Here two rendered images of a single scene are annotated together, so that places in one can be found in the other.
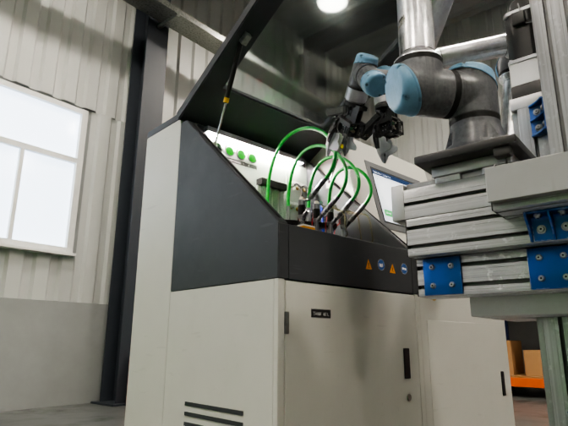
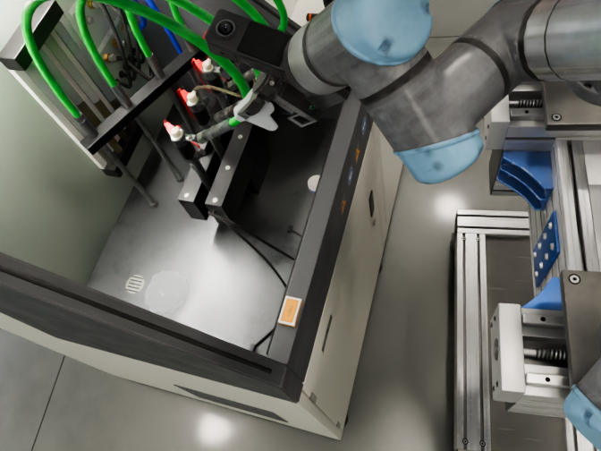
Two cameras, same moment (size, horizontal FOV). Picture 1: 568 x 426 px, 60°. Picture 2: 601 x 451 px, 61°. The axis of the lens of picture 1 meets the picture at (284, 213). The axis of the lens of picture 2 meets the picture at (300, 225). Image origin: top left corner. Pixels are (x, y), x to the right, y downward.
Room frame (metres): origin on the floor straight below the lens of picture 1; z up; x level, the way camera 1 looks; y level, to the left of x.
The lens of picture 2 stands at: (1.13, -0.06, 1.80)
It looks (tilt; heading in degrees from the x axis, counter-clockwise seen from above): 60 degrees down; 347
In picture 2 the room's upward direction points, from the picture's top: 21 degrees counter-clockwise
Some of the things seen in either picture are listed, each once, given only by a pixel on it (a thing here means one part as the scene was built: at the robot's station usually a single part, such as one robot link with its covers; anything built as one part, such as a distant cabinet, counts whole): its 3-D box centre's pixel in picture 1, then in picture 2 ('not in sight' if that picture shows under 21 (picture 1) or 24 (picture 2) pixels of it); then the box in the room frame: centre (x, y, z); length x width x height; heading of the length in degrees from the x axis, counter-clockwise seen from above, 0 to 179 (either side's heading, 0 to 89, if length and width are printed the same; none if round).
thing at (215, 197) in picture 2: not in sight; (236, 155); (1.88, -0.15, 0.91); 0.34 x 0.10 x 0.15; 133
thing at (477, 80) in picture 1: (469, 95); not in sight; (1.10, -0.45, 1.20); 0.13 x 0.12 x 0.14; 101
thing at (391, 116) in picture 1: (387, 122); not in sight; (1.64, -0.37, 1.39); 0.09 x 0.08 x 0.12; 43
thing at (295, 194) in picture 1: (298, 207); (92, 3); (2.15, -0.07, 1.20); 0.13 x 0.03 x 0.31; 133
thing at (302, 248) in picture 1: (352, 263); (326, 225); (1.62, -0.23, 0.87); 0.62 x 0.04 x 0.16; 133
